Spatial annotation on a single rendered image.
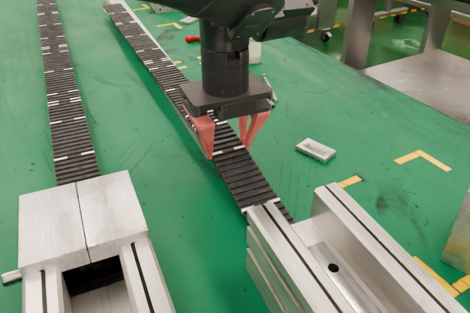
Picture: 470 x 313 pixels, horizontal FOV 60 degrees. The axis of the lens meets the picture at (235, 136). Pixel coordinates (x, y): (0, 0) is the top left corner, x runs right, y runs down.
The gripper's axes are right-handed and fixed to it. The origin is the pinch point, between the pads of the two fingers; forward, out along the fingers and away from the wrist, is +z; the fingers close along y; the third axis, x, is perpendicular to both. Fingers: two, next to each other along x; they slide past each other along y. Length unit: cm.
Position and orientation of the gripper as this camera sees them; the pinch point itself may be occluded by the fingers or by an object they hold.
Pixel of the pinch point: (226, 148)
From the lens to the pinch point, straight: 55.7
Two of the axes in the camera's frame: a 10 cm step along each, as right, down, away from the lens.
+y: 9.2, -2.2, 3.3
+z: 0.1, 8.4, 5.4
